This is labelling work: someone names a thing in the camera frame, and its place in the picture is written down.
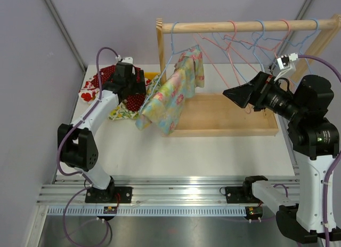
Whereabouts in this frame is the red poppy print garment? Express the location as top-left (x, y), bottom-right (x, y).
top-left (78, 74), bottom-right (100, 105)

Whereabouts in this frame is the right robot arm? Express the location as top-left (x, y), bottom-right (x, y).
top-left (223, 72), bottom-right (340, 244)

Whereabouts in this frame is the pastel floral garment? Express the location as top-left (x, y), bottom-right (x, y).
top-left (135, 45), bottom-right (205, 135)

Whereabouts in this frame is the red polka dot garment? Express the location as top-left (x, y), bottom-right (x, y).
top-left (92, 62), bottom-right (147, 112)

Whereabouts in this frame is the wooden clothes rack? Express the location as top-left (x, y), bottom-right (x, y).
top-left (156, 14), bottom-right (340, 137)

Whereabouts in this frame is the aluminium rail frame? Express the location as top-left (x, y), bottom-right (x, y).
top-left (26, 108), bottom-right (307, 247)

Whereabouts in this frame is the blue wire hanger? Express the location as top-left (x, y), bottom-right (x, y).
top-left (139, 18), bottom-right (189, 113)
top-left (286, 18), bottom-right (320, 74)
top-left (212, 21), bottom-right (265, 85)

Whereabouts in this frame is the pink wire hanger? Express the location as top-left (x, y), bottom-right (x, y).
top-left (192, 33), bottom-right (247, 88)
top-left (240, 19), bottom-right (291, 58)

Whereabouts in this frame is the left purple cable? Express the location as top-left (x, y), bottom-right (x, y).
top-left (56, 46), bottom-right (122, 176)

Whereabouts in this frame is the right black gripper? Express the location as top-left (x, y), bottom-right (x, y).
top-left (224, 72), bottom-right (306, 123)

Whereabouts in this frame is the yellow plastic tray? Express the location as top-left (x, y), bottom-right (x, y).
top-left (144, 72), bottom-right (159, 80)

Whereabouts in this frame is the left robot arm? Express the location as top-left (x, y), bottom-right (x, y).
top-left (57, 62), bottom-right (147, 204)

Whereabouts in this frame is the lemon print skirt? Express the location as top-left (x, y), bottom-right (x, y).
top-left (108, 76), bottom-right (159, 121)

